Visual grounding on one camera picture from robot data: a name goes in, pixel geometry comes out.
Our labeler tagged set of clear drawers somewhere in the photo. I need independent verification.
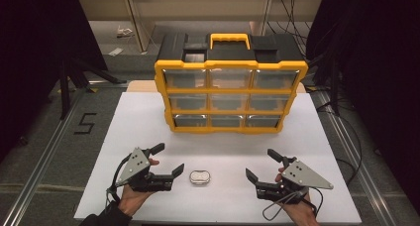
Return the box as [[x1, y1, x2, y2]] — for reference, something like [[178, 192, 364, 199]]
[[162, 68, 301, 129]]

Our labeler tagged person's left hand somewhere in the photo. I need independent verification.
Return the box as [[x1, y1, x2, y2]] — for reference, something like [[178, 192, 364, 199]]
[[117, 158, 160, 217]]

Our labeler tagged metal floor rail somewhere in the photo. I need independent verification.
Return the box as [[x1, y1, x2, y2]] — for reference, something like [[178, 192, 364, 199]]
[[309, 89, 399, 226], [0, 80, 131, 226]]

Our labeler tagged small white device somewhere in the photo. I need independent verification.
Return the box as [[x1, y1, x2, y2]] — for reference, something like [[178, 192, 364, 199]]
[[115, 25, 135, 39]]

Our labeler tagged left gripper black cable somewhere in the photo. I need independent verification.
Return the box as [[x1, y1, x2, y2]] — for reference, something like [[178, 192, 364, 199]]
[[105, 153, 134, 208]]

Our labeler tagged black floor cable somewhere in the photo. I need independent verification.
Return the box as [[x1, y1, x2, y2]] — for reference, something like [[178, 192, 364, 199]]
[[316, 101, 364, 188]]

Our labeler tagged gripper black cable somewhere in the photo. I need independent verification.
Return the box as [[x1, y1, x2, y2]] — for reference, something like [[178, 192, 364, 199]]
[[105, 153, 134, 208], [262, 185, 325, 222]]

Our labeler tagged yellow black drawer organizer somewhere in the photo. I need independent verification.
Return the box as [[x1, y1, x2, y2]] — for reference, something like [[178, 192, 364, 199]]
[[154, 32, 310, 135]]

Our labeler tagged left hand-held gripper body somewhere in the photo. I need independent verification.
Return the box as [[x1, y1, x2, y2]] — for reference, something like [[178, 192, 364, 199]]
[[114, 147, 175, 193]]

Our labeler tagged dark curtain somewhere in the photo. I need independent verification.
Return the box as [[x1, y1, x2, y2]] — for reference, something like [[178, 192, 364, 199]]
[[306, 0, 420, 215], [0, 0, 109, 161]]

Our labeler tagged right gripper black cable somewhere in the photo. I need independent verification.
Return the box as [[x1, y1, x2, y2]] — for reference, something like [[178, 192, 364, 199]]
[[262, 185, 325, 222]]

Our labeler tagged clear plastic organizer drawer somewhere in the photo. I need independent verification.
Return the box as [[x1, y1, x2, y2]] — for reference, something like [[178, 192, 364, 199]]
[[210, 94, 250, 112]]

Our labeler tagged bundle of black cables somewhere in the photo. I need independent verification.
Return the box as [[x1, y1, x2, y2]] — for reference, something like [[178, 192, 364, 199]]
[[266, 0, 311, 57]]

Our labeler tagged beige desk leg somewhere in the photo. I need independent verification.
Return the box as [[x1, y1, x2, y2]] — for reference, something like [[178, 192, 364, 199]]
[[248, 0, 274, 36], [123, 0, 157, 54]]

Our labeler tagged person's right hand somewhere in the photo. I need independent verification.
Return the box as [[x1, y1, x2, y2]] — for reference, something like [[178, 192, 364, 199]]
[[275, 167, 321, 226]]

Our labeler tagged black tripod stand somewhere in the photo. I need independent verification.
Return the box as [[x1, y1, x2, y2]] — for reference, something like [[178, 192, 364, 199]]
[[58, 56, 129, 121]]

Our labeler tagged small silver oval tin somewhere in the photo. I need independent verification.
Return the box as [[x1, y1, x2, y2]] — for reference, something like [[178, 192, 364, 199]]
[[188, 169, 212, 187]]

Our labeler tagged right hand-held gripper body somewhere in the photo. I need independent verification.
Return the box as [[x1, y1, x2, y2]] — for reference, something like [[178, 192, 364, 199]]
[[256, 156, 335, 205]]

